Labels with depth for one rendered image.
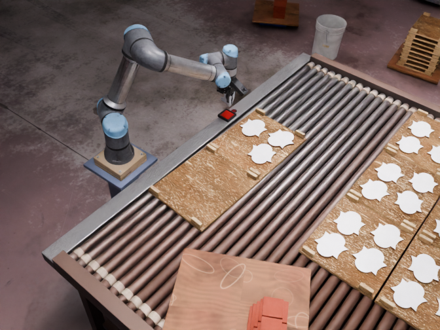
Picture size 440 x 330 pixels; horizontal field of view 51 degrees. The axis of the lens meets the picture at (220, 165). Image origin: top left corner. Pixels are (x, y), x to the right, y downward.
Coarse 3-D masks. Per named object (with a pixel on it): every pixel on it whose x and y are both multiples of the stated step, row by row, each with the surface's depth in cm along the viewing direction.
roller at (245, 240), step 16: (384, 96) 278; (368, 112) 266; (352, 128) 255; (336, 144) 246; (320, 160) 237; (304, 176) 228; (288, 192) 221; (272, 208) 214; (256, 224) 207; (240, 240) 201; (160, 320) 174
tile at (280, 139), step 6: (276, 132) 246; (282, 132) 247; (288, 132) 247; (270, 138) 243; (276, 138) 243; (282, 138) 243; (288, 138) 244; (270, 144) 240; (276, 144) 240; (282, 144) 240; (288, 144) 241
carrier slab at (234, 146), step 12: (240, 120) 254; (264, 120) 255; (228, 132) 247; (240, 132) 247; (264, 132) 248; (216, 144) 240; (228, 144) 240; (240, 144) 241; (252, 144) 241; (300, 144) 243; (228, 156) 234; (240, 156) 234; (276, 156) 235; (264, 168) 229
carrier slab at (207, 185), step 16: (192, 160) 231; (208, 160) 232; (224, 160) 232; (176, 176) 223; (192, 176) 224; (208, 176) 224; (224, 176) 224; (240, 176) 225; (160, 192) 216; (176, 192) 216; (192, 192) 216; (208, 192) 217; (224, 192) 217; (240, 192) 217; (176, 208) 210; (192, 208) 210; (208, 208) 210; (224, 208) 210; (192, 224) 204; (208, 224) 204
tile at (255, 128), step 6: (252, 120) 253; (258, 120) 253; (240, 126) 250; (246, 126) 249; (252, 126) 249; (258, 126) 249; (264, 126) 249; (246, 132) 246; (252, 132) 246; (258, 132) 246
